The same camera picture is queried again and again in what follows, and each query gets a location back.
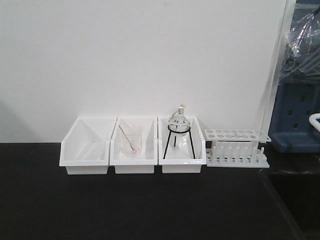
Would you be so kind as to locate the middle white storage bin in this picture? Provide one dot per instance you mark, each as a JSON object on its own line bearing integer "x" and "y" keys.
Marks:
{"x": 144, "y": 163}

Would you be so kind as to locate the black lab sink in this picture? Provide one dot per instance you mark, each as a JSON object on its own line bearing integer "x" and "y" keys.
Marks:
{"x": 297, "y": 195}

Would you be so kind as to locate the white storage bin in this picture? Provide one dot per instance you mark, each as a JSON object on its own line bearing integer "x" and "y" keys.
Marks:
{"x": 181, "y": 154}
{"x": 144, "y": 163}
{"x": 85, "y": 149}

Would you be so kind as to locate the small beaker in bin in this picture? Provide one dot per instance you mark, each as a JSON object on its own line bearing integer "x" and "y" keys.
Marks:
{"x": 134, "y": 133}

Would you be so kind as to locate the white test tube rack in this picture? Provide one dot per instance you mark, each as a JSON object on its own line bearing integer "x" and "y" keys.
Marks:
{"x": 236, "y": 148}

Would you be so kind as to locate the left white storage bin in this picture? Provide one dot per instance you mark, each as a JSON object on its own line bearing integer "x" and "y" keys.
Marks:
{"x": 85, "y": 149}

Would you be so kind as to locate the glass alcohol lamp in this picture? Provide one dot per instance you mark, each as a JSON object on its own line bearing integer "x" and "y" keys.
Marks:
{"x": 178, "y": 125}

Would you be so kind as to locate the clear plastic wrap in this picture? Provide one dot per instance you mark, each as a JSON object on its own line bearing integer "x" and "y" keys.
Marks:
{"x": 302, "y": 57}

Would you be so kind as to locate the thin stirring rod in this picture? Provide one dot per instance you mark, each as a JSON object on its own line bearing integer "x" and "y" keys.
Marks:
{"x": 131, "y": 146}

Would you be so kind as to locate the blue plastic drying rack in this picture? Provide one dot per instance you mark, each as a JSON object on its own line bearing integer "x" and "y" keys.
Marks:
{"x": 289, "y": 128}

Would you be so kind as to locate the right white storage bin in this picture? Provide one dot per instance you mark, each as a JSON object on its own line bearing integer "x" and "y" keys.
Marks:
{"x": 181, "y": 154}

